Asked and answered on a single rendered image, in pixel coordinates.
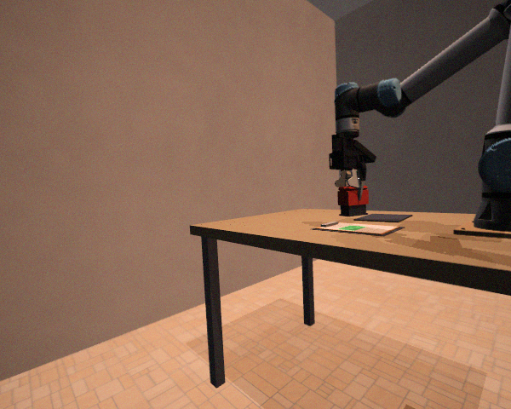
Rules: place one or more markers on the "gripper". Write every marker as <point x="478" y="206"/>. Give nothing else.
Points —
<point x="346" y="161"/>

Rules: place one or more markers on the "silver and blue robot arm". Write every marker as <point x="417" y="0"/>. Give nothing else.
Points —
<point x="391" y="98"/>

